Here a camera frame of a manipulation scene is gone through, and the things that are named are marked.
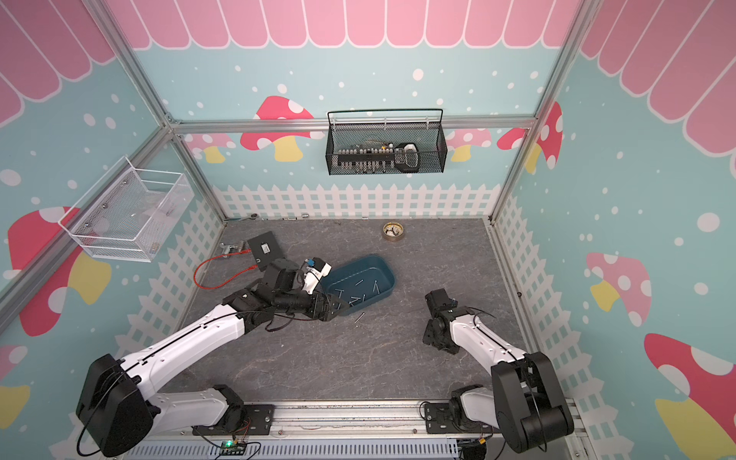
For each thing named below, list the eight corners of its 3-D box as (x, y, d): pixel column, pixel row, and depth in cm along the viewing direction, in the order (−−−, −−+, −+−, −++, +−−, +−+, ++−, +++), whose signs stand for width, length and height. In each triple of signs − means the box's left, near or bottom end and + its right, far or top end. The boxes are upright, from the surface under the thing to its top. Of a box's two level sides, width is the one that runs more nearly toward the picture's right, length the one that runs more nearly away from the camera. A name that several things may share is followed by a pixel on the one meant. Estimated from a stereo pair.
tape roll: (382, 241, 116) (383, 237, 115) (382, 225, 122) (382, 221, 120) (404, 241, 116) (404, 237, 115) (403, 225, 122) (403, 221, 120)
